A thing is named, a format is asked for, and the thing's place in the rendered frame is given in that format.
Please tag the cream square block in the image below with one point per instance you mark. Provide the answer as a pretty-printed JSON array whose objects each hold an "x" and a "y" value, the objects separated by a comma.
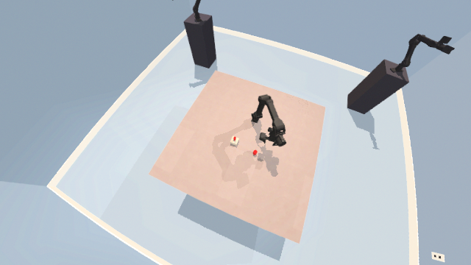
[{"x": 234, "y": 142}]

